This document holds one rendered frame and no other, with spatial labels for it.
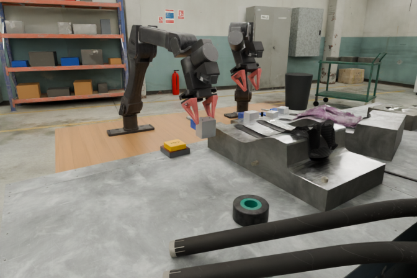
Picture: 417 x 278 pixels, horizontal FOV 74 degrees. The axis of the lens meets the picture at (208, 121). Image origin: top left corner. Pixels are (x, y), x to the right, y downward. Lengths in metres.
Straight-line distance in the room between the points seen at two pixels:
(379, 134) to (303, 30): 6.90
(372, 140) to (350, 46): 8.55
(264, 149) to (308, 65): 7.74
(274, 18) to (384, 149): 6.17
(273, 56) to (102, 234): 6.67
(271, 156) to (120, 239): 0.43
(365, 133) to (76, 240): 0.91
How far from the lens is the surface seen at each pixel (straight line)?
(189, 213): 0.68
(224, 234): 0.54
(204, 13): 6.79
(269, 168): 0.80
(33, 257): 0.65
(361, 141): 1.10
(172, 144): 0.98
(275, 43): 7.11
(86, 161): 1.02
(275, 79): 7.21
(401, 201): 0.59
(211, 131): 0.83
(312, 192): 0.73
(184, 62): 0.85
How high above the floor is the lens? 1.18
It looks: 16 degrees down
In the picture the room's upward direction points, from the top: straight up
